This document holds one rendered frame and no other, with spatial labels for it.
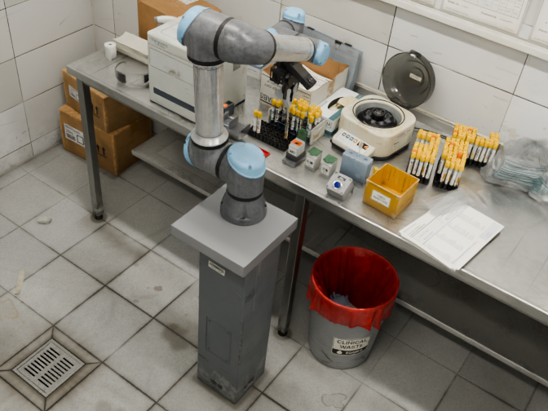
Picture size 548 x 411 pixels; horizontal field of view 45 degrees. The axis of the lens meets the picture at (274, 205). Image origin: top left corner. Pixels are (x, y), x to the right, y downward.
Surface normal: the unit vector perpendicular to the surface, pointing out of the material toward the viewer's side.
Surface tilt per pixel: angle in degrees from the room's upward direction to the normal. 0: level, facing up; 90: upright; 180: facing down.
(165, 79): 90
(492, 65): 90
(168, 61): 90
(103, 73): 0
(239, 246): 1
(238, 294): 90
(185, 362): 0
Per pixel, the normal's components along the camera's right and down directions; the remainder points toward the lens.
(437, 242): 0.08, -0.76
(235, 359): -0.58, 0.50
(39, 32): 0.81, 0.43
